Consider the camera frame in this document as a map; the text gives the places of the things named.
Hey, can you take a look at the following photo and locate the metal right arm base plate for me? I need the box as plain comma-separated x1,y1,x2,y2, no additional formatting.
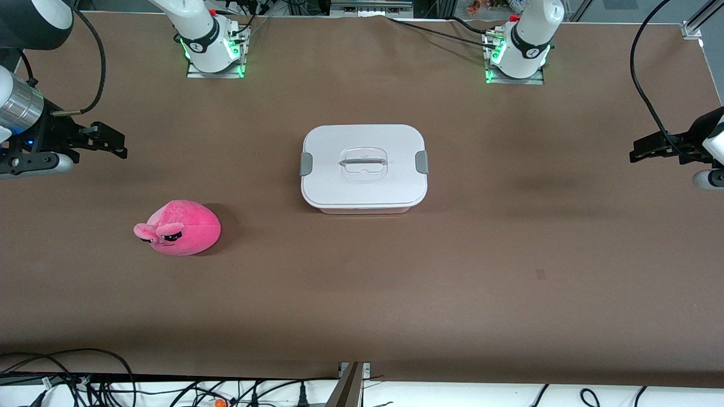
186,24,249,79

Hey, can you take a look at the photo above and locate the black looped floor cable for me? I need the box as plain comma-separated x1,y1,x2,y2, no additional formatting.
0,347,138,407

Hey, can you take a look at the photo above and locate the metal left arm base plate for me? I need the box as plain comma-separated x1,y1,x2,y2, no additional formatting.
482,29,546,86

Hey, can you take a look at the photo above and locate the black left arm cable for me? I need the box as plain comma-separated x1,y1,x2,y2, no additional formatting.
629,0,688,150

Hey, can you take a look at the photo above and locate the pink plush toy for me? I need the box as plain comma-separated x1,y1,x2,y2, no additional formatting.
133,200,222,257

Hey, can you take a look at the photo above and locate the aluminium frame profile with bracket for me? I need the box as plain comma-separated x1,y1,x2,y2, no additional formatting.
325,362,372,407

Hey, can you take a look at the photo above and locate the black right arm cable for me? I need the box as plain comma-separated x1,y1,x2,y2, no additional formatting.
50,5,108,117

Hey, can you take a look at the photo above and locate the metal device with ports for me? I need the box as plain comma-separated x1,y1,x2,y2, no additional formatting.
330,0,415,19

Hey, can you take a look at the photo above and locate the black cable across table edge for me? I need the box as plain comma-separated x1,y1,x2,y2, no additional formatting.
386,16,499,46

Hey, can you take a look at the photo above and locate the aluminium corner frame profile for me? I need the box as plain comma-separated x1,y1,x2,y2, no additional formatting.
680,0,724,40

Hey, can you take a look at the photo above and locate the white plastic storage box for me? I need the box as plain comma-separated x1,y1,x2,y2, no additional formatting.
317,202,415,215

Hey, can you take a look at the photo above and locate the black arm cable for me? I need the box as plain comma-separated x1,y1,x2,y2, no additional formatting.
629,0,688,150
50,5,108,117

